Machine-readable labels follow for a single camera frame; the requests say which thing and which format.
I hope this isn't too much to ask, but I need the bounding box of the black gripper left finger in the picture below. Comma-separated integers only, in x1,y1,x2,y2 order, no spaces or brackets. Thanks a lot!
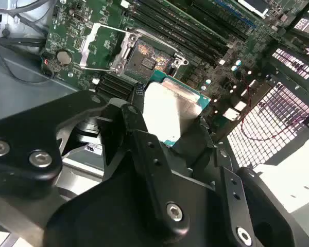
0,90,191,237

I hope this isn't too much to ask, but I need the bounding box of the silver CPU green substrate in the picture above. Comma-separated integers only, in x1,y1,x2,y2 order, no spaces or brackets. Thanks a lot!
143,69,212,148

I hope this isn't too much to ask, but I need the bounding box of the metal socket cover frame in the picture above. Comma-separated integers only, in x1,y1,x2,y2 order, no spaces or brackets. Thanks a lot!
79,22,140,73

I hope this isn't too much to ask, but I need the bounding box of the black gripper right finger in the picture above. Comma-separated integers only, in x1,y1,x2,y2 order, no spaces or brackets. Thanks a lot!
171,118,254,247

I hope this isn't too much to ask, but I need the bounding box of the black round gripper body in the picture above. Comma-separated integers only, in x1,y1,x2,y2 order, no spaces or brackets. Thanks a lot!
42,151,309,247

